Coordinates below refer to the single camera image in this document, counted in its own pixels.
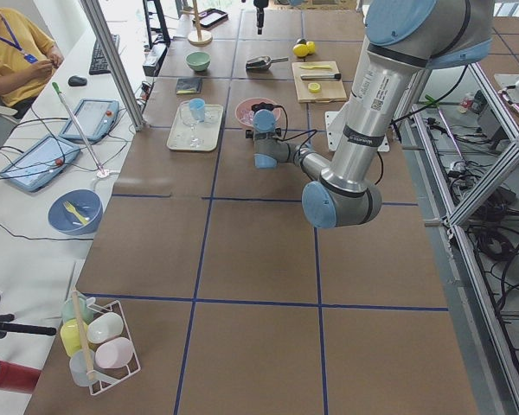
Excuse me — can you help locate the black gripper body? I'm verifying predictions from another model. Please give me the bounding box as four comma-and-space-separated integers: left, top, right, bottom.
245, 103, 281, 138

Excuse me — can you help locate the metal ice scoop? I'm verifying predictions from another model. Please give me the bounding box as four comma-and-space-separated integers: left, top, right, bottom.
245, 55, 289, 72

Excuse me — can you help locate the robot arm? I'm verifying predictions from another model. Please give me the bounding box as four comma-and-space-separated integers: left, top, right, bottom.
249, 1, 494, 228
253, 0, 304, 35

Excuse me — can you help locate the clear ice cubes pile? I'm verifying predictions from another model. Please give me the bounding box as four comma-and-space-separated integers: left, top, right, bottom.
238, 108, 254, 126

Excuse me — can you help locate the blue plastic cup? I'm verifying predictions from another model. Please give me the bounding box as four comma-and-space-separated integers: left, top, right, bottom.
189, 98, 206, 123

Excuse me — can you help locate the white cup in rack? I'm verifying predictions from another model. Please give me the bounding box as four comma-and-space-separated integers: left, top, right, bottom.
86, 312, 124, 344

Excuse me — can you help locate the green cup in rack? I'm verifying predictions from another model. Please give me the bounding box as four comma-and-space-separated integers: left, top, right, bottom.
61, 291, 95, 325

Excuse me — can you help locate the pink cup in rack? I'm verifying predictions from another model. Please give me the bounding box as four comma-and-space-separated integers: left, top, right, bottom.
95, 337, 134, 368

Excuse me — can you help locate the yellow cup in rack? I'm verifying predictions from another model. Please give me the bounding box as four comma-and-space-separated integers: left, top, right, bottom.
60, 318, 82, 357

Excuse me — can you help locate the clear cup in rack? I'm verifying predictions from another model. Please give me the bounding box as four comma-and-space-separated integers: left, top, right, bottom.
69, 349, 98, 386

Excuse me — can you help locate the pink bowl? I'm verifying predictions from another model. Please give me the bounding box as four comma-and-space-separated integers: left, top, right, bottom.
234, 98, 276, 130

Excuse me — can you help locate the lemon half slice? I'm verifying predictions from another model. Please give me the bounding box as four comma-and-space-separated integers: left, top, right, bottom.
308, 82, 321, 93

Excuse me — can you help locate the wooden cutting board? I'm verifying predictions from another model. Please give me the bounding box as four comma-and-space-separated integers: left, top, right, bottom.
292, 61, 348, 104

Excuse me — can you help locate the yellow lemon lower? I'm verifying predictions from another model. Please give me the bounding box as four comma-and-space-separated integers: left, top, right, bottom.
292, 43, 310, 58

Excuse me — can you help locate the yellow lemon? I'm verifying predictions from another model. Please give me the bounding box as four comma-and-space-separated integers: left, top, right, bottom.
292, 43, 310, 58
305, 41, 317, 54

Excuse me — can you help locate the yellow plastic knife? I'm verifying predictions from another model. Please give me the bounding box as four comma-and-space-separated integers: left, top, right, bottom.
299, 65, 332, 70

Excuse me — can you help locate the clear wine glass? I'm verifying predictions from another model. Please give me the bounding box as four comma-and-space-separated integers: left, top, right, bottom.
179, 104, 201, 148

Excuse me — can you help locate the yellow lemon upper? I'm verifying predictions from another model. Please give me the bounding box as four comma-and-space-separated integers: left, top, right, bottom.
305, 41, 317, 54

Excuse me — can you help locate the green bowl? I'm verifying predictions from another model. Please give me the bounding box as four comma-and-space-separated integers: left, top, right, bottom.
185, 51, 211, 72

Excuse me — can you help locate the metal cylinder tool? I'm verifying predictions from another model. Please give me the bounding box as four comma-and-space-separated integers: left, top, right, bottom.
300, 73, 342, 81

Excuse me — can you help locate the grey yellow sponge cloth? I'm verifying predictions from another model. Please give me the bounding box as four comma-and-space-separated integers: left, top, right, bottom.
176, 77, 202, 95

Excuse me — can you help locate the cream serving tray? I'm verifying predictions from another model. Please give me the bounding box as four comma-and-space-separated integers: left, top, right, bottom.
166, 100, 224, 152

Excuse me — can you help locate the wooden paper towel stand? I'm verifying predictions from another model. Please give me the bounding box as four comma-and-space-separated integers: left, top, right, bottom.
187, 0, 213, 47

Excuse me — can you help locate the black keyboard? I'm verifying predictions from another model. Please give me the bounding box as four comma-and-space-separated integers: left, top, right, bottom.
88, 40, 111, 75

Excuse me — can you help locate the far teach pendant tablet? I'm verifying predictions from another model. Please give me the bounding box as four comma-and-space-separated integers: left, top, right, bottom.
74, 99, 120, 144

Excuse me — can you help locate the teach pendant tablet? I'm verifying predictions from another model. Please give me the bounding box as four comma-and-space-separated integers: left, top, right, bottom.
0, 134, 80, 193
74, 99, 120, 144

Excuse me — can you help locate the black computer mouse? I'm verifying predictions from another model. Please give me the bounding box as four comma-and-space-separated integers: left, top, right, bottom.
67, 75, 87, 87

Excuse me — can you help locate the green tipped metal rod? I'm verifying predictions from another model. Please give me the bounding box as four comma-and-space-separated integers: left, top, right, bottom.
52, 81, 110, 179

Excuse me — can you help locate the blue bowl on desk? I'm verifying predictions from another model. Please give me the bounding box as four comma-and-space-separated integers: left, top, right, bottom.
48, 189, 103, 236

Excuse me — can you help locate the yellow plastic fork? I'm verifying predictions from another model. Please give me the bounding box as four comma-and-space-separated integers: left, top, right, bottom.
63, 201, 88, 226

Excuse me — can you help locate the near teach pendant tablet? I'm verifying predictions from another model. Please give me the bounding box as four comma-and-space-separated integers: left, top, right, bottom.
0, 134, 80, 193

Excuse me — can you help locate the person in yellow shirt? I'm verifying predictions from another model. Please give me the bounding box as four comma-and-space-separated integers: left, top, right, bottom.
0, 8, 64, 119

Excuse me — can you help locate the red cylinder object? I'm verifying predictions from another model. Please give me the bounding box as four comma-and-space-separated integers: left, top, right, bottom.
0, 361, 41, 393

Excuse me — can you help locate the aluminium frame post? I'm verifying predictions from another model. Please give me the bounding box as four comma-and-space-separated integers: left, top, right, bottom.
80, 0, 144, 131

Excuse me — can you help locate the aluminium frame rail right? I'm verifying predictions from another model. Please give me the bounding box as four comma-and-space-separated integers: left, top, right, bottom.
400, 64, 519, 414

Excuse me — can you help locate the white wire cup rack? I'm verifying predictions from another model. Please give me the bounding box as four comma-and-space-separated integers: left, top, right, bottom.
71, 290, 141, 396

